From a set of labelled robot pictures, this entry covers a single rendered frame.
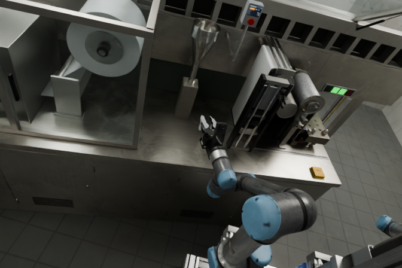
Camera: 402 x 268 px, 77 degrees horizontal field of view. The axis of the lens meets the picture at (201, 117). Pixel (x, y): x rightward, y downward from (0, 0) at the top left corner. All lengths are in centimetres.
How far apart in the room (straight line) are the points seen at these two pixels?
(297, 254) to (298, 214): 178
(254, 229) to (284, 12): 122
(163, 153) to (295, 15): 109
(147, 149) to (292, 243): 164
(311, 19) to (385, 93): 93
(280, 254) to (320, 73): 150
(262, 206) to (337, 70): 141
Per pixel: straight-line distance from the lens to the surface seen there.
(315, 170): 178
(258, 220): 77
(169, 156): 145
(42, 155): 160
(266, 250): 120
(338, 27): 182
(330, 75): 200
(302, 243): 265
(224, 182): 102
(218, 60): 170
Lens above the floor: 205
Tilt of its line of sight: 42 degrees down
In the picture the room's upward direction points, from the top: 20 degrees clockwise
